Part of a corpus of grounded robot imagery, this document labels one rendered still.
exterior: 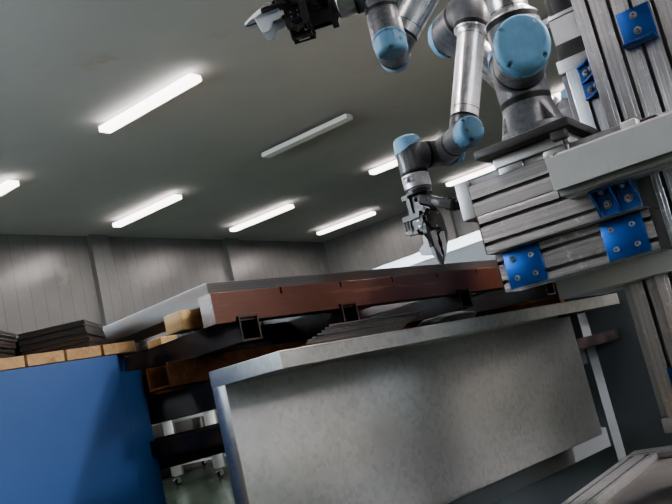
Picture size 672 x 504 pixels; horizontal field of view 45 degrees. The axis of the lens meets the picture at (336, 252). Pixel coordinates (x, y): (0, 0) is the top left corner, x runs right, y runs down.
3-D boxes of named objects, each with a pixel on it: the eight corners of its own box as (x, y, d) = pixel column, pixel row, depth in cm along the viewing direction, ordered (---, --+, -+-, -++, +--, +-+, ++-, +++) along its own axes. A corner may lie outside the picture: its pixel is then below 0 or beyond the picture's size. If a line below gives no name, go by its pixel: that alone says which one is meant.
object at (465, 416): (251, 585, 141) (211, 388, 146) (590, 435, 235) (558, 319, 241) (266, 585, 138) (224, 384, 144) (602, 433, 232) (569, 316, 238)
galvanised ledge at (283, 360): (211, 388, 146) (208, 372, 147) (558, 319, 241) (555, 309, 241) (282, 368, 133) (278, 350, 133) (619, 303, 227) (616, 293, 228)
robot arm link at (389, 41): (412, 61, 184) (401, 17, 186) (408, 42, 173) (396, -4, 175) (379, 70, 185) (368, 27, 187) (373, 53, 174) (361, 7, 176)
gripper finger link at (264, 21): (244, 35, 181) (283, 24, 179) (240, 13, 182) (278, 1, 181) (248, 42, 184) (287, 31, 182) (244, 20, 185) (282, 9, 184)
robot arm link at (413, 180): (433, 171, 219) (415, 170, 213) (437, 187, 218) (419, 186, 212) (412, 180, 224) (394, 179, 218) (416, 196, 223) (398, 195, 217)
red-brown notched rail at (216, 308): (204, 328, 154) (197, 298, 155) (590, 277, 271) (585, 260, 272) (216, 324, 151) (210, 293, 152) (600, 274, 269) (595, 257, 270)
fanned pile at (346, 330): (253, 363, 154) (249, 343, 154) (385, 339, 182) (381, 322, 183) (296, 351, 145) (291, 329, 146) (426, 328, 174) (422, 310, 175)
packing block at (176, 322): (166, 336, 160) (162, 316, 160) (187, 333, 163) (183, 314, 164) (183, 329, 156) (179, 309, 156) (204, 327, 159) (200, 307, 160)
